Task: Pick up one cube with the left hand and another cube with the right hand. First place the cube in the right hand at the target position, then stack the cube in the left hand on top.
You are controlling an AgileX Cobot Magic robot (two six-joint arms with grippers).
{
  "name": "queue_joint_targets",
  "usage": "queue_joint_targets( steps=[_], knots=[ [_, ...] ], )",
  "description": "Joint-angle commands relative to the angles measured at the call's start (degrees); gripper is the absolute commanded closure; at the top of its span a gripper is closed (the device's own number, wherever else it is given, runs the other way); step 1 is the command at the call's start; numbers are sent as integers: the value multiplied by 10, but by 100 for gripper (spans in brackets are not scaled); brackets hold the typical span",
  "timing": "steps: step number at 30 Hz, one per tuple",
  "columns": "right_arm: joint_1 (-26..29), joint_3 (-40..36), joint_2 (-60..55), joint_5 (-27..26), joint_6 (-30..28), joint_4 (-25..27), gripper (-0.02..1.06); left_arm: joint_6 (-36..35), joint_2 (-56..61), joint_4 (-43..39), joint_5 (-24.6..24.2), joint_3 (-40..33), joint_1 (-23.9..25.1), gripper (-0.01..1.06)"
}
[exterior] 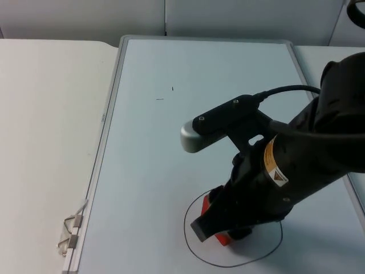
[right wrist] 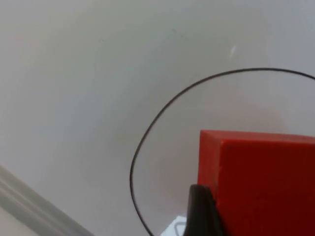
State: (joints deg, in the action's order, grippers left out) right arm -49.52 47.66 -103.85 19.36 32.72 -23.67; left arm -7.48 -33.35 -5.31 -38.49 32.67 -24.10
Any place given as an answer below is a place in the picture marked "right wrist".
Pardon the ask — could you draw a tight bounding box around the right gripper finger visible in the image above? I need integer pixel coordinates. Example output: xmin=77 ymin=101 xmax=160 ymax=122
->
xmin=186 ymin=184 xmax=231 ymax=236

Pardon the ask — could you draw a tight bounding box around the red cube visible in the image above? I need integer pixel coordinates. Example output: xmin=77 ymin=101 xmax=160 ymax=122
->
xmin=198 ymin=129 xmax=315 ymax=236

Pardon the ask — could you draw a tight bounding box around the grey-framed whiteboard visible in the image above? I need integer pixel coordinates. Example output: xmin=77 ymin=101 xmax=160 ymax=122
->
xmin=0 ymin=0 xmax=315 ymax=236

